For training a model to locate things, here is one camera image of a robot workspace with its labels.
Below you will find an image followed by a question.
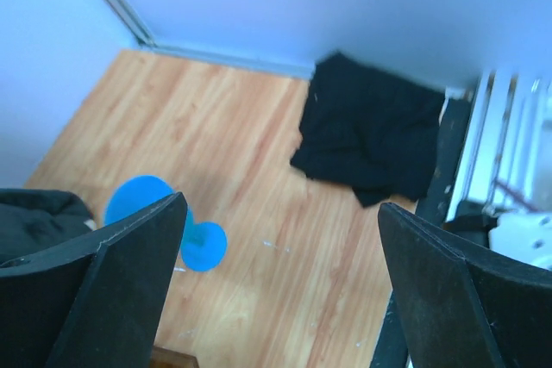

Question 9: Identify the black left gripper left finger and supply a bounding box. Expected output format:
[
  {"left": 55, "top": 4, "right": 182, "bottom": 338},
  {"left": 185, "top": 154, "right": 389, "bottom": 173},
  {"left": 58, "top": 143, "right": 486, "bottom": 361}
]
[{"left": 1, "top": 192, "right": 187, "bottom": 367}]

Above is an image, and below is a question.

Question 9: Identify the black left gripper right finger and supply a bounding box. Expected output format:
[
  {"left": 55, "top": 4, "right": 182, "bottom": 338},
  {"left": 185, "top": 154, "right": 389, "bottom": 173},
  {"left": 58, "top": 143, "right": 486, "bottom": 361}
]
[{"left": 378, "top": 203, "right": 551, "bottom": 367}]

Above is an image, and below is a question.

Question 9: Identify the blue wine glass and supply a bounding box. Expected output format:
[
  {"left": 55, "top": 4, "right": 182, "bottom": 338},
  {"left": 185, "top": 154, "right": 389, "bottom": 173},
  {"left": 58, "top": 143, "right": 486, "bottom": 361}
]
[{"left": 103, "top": 175, "right": 228, "bottom": 271}]

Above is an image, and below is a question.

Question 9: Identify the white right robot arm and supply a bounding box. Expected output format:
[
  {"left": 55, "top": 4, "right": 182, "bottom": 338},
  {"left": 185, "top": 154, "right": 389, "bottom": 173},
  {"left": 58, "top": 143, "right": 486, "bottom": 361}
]
[{"left": 442, "top": 201, "right": 551, "bottom": 271}]

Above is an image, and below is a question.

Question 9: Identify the black floral plush blanket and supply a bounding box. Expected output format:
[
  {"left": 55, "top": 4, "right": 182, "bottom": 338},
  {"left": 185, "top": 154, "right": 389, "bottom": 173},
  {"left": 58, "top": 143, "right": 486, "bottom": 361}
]
[{"left": 1, "top": 189, "right": 97, "bottom": 264}]

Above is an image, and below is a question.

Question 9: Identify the black cloth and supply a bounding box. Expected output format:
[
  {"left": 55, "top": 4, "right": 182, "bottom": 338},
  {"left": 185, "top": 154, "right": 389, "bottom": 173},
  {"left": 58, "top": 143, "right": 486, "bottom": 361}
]
[{"left": 290, "top": 53, "right": 445, "bottom": 207}]

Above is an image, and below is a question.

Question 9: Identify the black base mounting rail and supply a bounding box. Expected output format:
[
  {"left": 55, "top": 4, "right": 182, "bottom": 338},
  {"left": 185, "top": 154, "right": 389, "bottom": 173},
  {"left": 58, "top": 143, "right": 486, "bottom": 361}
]
[{"left": 370, "top": 98, "right": 472, "bottom": 368}]

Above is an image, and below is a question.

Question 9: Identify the gold wire wine glass rack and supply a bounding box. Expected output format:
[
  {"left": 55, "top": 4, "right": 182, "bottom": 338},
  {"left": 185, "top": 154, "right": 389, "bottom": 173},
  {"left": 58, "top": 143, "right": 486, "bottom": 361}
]
[{"left": 148, "top": 346, "right": 199, "bottom": 368}]

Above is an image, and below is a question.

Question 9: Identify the aluminium frame post right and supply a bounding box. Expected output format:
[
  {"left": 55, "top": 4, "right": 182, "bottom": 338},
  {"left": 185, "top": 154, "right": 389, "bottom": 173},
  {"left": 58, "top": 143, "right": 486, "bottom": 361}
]
[{"left": 68, "top": 0, "right": 156, "bottom": 48}]

